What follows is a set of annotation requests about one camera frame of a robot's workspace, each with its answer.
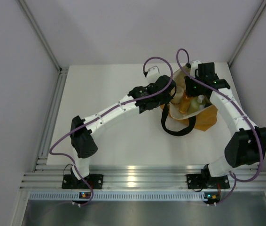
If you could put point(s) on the aluminium frame post right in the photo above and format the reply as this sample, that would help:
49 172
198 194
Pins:
246 34

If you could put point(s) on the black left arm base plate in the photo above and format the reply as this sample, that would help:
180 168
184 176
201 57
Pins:
71 182

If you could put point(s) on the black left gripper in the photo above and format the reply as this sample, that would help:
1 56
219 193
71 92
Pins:
167 99

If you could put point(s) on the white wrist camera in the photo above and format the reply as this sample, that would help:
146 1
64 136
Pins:
152 74
193 65

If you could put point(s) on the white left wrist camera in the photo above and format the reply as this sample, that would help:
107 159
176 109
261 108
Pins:
152 74

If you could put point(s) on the aluminium frame rail left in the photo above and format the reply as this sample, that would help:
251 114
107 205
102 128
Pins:
55 100

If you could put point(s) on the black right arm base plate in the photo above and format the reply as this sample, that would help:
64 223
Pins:
198 182

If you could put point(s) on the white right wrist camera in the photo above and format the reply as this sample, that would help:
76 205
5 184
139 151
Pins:
193 65

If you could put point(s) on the white cream bottle beige cap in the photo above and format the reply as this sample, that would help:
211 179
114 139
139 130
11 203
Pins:
177 94

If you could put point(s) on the aluminium front rail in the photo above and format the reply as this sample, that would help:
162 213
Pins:
128 178

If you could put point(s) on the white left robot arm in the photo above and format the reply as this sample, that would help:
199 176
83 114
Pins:
83 140

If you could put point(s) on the orange liquid bottle pink cap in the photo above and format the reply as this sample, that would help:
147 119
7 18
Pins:
184 104

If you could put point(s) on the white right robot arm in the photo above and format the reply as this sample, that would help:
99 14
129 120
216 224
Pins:
248 141

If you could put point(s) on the slotted grey cable duct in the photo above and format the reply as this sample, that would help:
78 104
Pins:
119 196

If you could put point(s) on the orange canvas bag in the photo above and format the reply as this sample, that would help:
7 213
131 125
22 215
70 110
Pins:
200 120

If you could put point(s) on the green lotion pump bottle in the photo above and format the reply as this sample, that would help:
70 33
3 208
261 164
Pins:
197 104

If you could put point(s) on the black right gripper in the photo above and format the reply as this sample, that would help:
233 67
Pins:
189 91

